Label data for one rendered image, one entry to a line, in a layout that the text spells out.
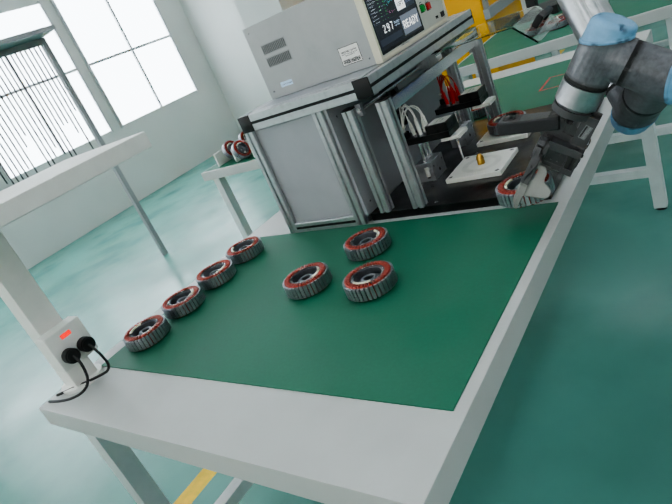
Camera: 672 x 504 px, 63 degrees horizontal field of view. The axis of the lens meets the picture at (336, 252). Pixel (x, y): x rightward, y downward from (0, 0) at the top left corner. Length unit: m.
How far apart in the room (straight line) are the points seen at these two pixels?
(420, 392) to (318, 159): 0.81
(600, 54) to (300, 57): 0.81
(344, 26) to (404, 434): 1.01
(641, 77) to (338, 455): 0.75
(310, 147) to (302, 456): 0.87
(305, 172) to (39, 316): 0.73
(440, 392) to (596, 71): 0.58
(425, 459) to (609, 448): 1.03
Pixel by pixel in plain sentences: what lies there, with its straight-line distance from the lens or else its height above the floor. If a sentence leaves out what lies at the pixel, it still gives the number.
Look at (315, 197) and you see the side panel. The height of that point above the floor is 0.84.
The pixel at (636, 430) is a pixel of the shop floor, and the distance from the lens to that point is 1.77.
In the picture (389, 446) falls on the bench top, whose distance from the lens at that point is 0.79.
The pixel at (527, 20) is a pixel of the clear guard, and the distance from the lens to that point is 1.67.
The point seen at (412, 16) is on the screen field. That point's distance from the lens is 1.62.
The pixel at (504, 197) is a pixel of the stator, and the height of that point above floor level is 0.83.
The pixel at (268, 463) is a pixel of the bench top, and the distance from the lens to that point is 0.86.
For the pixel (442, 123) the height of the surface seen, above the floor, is 0.92.
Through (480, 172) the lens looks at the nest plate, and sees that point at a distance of 1.46.
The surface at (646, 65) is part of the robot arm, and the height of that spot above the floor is 1.01.
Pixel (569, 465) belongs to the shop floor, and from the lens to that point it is 1.70.
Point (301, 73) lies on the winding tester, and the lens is 1.57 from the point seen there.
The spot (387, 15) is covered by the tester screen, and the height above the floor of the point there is 1.21.
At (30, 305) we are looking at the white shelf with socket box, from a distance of 1.38.
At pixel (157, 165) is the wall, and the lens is 8.56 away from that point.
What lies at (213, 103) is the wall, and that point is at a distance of 9.47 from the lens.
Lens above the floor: 1.27
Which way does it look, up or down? 22 degrees down
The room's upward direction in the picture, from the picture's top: 24 degrees counter-clockwise
